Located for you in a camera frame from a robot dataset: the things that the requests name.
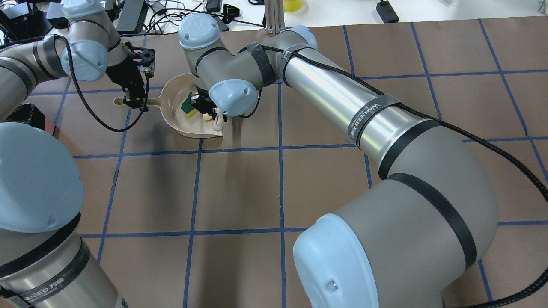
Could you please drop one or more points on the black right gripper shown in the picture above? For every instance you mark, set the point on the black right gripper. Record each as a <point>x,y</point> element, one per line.
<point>202,102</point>

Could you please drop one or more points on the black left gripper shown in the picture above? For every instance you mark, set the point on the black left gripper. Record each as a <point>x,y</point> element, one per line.
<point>125,76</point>

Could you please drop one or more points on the green yellow sponge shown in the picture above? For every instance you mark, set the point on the green yellow sponge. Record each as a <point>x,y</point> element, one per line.
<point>187,106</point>

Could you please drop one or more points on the beige plastic dustpan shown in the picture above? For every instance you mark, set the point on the beige plastic dustpan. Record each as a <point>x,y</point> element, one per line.
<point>175,106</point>

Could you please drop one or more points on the beige hand brush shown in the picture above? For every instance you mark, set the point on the beige hand brush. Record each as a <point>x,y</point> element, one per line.
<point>214,122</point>

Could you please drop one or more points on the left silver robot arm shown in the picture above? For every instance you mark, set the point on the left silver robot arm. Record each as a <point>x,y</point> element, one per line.
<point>44,261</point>

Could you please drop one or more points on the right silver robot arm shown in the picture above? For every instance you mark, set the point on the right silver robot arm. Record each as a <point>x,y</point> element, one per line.
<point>243,203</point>

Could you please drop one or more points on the black lined trash bin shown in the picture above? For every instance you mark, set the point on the black lined trash bin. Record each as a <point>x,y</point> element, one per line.
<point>31,115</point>

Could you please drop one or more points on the black power brick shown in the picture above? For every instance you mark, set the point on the black power brick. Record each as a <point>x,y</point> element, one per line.
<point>132,16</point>

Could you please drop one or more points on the yellow tape roll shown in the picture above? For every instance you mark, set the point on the yellow tape roll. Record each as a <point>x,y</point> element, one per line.
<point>292,5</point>

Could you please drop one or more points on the black power adapter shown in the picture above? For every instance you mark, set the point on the black power adapter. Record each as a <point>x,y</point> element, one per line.
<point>386,12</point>

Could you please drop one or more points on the aluminium frame post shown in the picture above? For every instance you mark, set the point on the aluminium frame post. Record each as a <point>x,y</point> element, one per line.
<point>274,16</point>

